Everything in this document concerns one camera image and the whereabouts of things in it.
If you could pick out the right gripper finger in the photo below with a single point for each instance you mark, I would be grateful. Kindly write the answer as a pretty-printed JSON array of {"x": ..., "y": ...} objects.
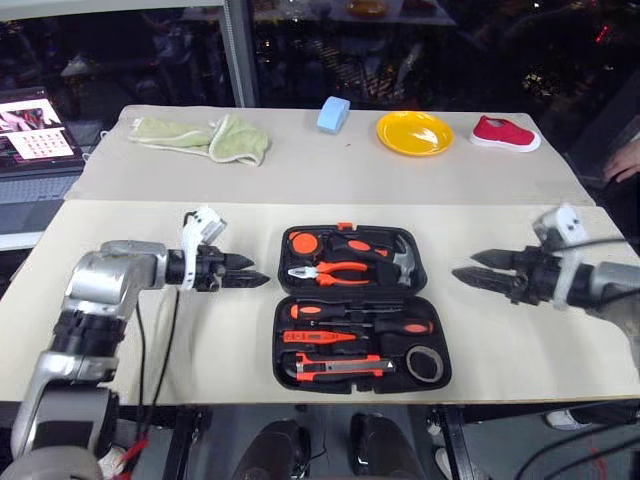
[
  {"x": 495, "y": 260},
  {"x": 487, "y": 281}
]

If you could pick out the red slip-on shoe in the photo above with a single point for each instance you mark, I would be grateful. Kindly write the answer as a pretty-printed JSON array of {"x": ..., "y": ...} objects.
[{"x": 505, "y": 135}]

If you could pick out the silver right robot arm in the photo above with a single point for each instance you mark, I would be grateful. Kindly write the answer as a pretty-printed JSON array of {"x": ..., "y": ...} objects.
[{"x": 615, "y": 280}]

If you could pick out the person's bare hand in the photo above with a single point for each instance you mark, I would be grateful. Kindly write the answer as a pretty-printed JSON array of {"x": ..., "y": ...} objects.
[{"x": 625, "y": 162}]

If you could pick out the screwdriver with black grip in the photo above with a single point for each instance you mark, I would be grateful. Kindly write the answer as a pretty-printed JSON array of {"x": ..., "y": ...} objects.
[{"x": 410, "y": 328}]

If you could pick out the screwdriver with orange grip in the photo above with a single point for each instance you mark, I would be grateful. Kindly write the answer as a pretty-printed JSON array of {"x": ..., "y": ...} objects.
[{"x": 310, "y": 311}]

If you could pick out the orange black tape measure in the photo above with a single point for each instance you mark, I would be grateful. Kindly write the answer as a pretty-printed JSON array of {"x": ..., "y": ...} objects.
[{"x": 305, "y": 243}]

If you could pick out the orange voltage tester pen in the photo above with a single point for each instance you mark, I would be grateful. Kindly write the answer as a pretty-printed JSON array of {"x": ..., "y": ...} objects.
[{"x": 315, "y": 336}]

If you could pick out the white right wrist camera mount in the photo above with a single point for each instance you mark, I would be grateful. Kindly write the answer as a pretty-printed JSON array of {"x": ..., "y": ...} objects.
[{"x": 565, "y": 230}]

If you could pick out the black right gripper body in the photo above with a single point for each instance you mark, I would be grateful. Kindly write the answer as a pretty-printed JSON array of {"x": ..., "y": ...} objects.
[{"x": 532, "y": 277}]

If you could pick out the black electrical tape roll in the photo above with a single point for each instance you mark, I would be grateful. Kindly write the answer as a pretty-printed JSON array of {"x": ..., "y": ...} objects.
[{"x": 411, "y": 365}]

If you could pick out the open laptop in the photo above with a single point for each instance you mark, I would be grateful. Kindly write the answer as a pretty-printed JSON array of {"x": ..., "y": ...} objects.
[{"x": 35, "y": 140}]

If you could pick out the grey metal post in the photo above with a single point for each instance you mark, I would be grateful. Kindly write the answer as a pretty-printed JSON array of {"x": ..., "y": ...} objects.
[{"x": 242, "y": 50}]

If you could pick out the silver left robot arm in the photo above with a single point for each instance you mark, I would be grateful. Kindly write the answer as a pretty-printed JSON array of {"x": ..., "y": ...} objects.
[{"x": 100, "y": 280}]

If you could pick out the orange black utility knife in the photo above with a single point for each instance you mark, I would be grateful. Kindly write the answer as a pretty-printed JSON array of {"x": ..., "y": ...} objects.
[{"x": 340, "y": 367}]

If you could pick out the light blue sponge block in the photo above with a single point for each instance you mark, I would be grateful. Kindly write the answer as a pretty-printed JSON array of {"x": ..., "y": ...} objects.
[{"x": 332, "y": 117}]

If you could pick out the green towel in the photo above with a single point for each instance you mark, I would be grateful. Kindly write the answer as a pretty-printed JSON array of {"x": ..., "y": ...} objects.
[{"x": 235, "y": 142}]

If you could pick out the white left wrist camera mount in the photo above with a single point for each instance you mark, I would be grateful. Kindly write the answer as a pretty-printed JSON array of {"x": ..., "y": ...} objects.
[{"x": 200, "y": 225}]

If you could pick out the dark rounded shape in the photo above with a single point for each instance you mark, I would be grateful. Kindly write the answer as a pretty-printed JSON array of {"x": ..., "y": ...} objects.
[
  {"x": 275, "y": 452},
  {"x": 382, "y": 447}
]

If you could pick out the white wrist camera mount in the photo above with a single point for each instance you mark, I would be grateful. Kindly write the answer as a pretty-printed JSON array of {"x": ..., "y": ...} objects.
[
  {"x": 200, "y": 225},
  {"x": 565, "y": 230}
]

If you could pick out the yellow plate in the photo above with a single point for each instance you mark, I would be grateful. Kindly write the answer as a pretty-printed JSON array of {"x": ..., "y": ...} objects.
[{"x": 415, "y": 134}]

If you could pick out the black plastic tool case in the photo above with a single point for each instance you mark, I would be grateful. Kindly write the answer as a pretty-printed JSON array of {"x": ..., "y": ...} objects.
[{"x": 435, "y": 295}]

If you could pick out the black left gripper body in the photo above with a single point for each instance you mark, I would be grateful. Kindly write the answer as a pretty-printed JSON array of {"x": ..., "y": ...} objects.
[{"x": 210, "y": 267}]

